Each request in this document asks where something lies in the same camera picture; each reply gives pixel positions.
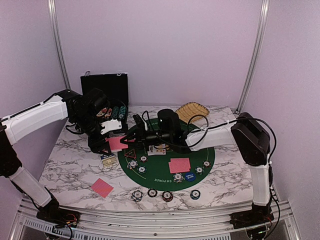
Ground green fifty chip stack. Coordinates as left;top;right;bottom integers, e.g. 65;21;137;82
190;189;201;200

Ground front aluminium rail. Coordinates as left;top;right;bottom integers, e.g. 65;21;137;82
4;198;302;240

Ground blue ten chip stack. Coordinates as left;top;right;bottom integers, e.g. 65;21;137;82
131;190;143;203

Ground dealt card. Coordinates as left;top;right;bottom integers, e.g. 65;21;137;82
168;161;185;174

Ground teal chip row in case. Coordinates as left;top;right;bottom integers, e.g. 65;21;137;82
118;105;127;120

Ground red-backed playing card deck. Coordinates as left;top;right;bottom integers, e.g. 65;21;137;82
105;136;128;153

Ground triangular all-in button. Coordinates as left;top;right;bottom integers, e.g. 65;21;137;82
124;149;137;159

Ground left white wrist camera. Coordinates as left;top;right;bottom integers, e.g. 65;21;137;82
100;119;122;135

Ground aluminium frame post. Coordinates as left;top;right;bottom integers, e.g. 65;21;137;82
235;0;270;113
47;0;72;90

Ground card deck in case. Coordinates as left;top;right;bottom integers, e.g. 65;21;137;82
96;107;113;118

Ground placed hundred chip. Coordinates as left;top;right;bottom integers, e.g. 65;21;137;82
203;161;211;168
139;155;148;163

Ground left aluminium frame post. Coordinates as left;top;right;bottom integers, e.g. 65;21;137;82
47;0;72;90

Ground placed fifty chip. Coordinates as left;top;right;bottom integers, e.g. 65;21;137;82
194;166;205;175
138;166;147;174

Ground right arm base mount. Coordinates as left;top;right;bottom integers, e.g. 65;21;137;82
229;210;275;229

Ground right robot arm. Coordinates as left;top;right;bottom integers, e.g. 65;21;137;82
120;109;273;224

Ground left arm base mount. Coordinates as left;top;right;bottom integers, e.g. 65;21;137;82
36;208;80;227

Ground placed ten chips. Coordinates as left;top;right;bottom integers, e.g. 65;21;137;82
173;173;184;183
127;160;139;170

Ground black poker chip case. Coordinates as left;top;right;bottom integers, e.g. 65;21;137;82
80;72;129;134

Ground face-up community card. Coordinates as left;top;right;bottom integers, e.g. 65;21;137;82
154;146;166;155
147;145;157;156

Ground hundred chip front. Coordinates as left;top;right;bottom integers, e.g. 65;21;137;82
147;188;158;198

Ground discarded burn card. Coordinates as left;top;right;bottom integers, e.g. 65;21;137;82
91;178;114;198

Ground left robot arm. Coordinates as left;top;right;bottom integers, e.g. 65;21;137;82
0;88;110;223

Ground green chip row in case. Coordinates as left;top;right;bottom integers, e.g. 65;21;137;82
110;106;120;120

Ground right aluminium frame post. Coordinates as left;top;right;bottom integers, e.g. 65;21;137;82
235;0;270;113

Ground round green poker mat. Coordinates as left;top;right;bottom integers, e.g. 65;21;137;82
117;146;216;192

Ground woven bamboo tray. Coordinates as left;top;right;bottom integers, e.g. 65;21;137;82
175;101;210;123

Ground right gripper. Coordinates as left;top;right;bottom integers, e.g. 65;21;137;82
120;124;172;151

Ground blue small blind button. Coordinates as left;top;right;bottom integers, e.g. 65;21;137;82
184;172;196;182

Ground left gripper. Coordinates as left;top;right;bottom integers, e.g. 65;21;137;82
72;110;112;156

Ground blue gold card box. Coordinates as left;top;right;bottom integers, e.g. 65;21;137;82
100;155;117;168

